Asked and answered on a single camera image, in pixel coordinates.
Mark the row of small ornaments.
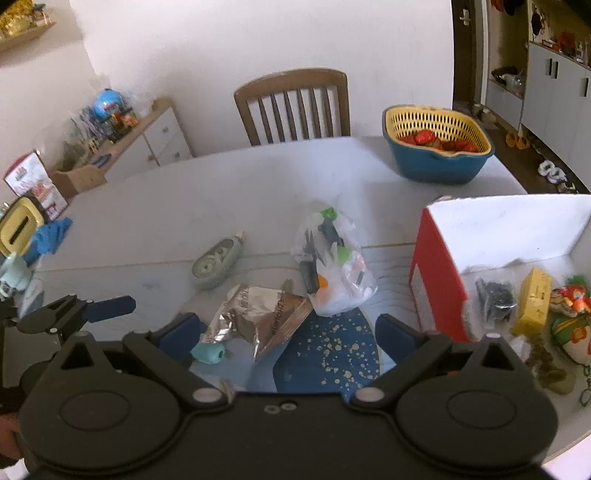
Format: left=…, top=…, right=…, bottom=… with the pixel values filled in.
left=540, top=28, right=591, bottom=70

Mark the green bead bracelet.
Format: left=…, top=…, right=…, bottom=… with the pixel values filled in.
left=577, top=362, right=591, bottom=409

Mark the light blue small container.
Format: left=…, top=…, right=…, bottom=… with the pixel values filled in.
left=0, top=251, right=34, bottom=298

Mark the yellow black slotted container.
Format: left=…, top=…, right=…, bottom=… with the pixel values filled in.
left=0, top=196, right=48, bottom=257

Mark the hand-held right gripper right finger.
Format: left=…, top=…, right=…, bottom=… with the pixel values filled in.
left=351, top=314, right=540, bottom=409

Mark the small teal plastic toy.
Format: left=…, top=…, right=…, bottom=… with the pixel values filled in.
left=191, top=342, right=228, bottom=366

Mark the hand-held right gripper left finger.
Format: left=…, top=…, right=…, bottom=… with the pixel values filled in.
left=46, top=313, right=232, bottom=409

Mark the blue plastic bowl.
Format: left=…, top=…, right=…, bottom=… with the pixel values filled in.
left=383, top=124, right=496, bottom=185

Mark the pile of red strawberries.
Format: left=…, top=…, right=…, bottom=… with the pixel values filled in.
left=399, top=130, right=481, bottom=153

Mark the white wooden sideboard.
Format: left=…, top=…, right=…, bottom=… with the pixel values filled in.
left=50, top=98, right=194, bottom=195

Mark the white floor cabinet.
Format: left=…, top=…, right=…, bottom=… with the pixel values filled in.
left=522, top=41, right=591, bottom=185

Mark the blue globe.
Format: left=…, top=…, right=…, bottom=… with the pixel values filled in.
left=93, top=89, right=124, bottom=121

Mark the silver foil snack bag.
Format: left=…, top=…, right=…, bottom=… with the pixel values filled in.
left=203, top=281, right=314, bottom=361

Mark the wooden wall shelf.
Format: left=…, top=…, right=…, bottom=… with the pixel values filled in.
left=0, top=0, right=58, bottom=51

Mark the grey green correction tape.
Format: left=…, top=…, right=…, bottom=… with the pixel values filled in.
left=191, top=232, right=246, bottom=291

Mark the yellow carton box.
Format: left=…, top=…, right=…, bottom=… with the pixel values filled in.
left=512, top=267, right=553, bottom=337

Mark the white plastic packet green print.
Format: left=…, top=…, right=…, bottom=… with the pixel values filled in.
left=291, top=200, right=378, bottom=317

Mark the blue cloth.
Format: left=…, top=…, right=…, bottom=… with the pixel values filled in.
left=23, top=216, right=74, bottom=265

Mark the green printed plastic bag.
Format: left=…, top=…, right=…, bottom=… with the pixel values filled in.
left=547, top=274, right=591, bottom=365

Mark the clear bag of black clips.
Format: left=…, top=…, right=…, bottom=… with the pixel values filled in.
left=475, top=277, right=518, bottom=324

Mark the wooden chair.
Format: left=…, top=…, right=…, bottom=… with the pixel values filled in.
left=234, top=68, right=352, bottom=147

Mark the white red cardboard box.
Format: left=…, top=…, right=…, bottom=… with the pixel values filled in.
left=409, top=194, right=591, bottom=416

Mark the red white printed box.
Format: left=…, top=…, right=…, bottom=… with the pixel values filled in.
left=4, top=151, right=69, bottom=215

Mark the cluster of small toys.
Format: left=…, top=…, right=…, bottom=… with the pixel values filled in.
left=69, top=104, right=139, bottom=153

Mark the dark wooden door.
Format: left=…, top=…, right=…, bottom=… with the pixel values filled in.
left=452, top=0, right=490, bottom=112

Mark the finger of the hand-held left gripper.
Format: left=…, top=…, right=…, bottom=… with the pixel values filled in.
left=16, top=295, right=137, bottom=335

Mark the pale olive lumpy item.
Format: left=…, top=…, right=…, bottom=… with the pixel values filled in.
left=526, top=335, right=577, bottom=395

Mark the yellow plastic strainer basket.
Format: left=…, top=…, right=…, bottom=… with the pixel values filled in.
left=382, top=105, right=491, bottom=155

